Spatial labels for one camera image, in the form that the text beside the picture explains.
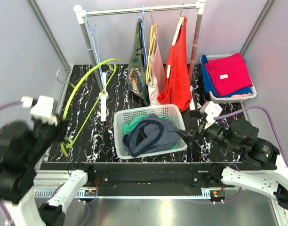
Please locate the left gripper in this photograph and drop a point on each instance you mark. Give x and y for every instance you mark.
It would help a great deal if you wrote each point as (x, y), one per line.
(60, 126)

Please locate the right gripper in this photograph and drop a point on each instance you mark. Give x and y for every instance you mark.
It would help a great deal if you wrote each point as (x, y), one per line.
(188, 135)

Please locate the lime green hanger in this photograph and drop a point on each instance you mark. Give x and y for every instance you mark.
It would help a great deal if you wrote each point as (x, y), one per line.
(75, 89)

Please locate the blue grey tank top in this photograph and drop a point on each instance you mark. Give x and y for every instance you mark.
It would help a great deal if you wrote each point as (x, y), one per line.
(148, 134)

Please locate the green tank top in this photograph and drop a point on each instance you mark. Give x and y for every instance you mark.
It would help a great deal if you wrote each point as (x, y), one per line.
(130, 126)

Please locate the light blue wire hanger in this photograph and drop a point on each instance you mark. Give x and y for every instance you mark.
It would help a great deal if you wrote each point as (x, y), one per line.
(94, 36)

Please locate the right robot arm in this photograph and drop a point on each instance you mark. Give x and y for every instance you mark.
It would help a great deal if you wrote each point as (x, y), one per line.
(265, 170)

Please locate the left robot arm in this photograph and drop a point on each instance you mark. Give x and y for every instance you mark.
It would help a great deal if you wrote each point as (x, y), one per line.
(20, 150)

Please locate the red tank top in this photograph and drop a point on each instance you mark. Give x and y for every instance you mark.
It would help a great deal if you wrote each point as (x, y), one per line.
(177, 87)

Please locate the pink tank top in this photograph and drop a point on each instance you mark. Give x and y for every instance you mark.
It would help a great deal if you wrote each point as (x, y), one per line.
(157, 77)

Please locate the white wooden hanger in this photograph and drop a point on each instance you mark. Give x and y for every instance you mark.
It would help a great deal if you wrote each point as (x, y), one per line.
(180, 23)

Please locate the olive printed tank top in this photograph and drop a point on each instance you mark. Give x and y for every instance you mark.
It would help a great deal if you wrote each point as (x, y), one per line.
(136, 77)

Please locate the yellow hanger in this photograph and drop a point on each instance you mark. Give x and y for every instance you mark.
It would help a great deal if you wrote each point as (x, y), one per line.
(153, 37)

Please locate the white laundry basket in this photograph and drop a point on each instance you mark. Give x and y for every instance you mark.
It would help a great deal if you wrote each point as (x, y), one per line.
(126, 116)

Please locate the blue folded shirt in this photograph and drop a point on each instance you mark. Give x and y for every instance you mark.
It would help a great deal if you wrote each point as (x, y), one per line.
(209, 86)

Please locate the grey basket with clothes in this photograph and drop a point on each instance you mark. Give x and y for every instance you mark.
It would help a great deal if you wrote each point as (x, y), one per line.
(235, 97)

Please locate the magenta folded shirt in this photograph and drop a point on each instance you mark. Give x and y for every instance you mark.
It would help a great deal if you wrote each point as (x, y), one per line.
(229, 74)

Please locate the black marble mat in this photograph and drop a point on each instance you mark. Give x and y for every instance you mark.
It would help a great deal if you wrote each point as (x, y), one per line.
(94, 140)

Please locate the clothes rack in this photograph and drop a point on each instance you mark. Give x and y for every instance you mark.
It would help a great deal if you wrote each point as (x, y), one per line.
(82, 16)

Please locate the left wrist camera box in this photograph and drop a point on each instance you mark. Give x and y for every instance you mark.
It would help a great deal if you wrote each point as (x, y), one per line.
(40, 108)

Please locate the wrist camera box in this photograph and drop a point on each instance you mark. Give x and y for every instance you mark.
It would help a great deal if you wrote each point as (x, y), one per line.
(40, 108)
(211, 111)

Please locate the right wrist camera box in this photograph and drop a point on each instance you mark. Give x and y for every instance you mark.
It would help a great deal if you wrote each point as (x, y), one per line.
(211, 111)

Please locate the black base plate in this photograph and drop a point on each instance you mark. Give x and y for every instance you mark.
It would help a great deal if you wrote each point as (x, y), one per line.
(146, 178)

